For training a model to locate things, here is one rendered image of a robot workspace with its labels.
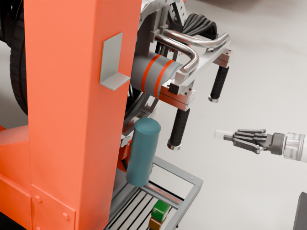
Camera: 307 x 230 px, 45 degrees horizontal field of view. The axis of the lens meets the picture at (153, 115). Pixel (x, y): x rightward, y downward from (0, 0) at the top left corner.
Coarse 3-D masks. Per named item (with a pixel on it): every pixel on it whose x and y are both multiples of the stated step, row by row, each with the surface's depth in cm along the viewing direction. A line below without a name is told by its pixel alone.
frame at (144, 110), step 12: (144, 0) 104; (156, 0) 108; (168, 0) 115; (180, 0) 124; (144, 12) 103; (168, 12) 131; (180, 12) 128; (180, 24) 136; (168, 48) 145; (144, 108) 148; (156, 108) 150; (132, 120) 145; (132, 132) 137; (120, 144) 131
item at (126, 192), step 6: (126, 186) 177; (132, 186) 175; (120, 192) 173; (126, 192) 174; (132, 192) 178; (114, 198) 170; (120, 198) 171; (126, 198) 173; (114, 204) 167; (120, 204) 169; (114, 210) 165; (108, 222) 164
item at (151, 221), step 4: (152, 216) 108; (152, 220) 107; (156, 220) 107; (164, 220) 108; (148, 224) 109; (152, 224) 108; (156, 224) 107; (160, 224) 106; (152, 228) 109; (156, 228) 108; (160, 228) 107
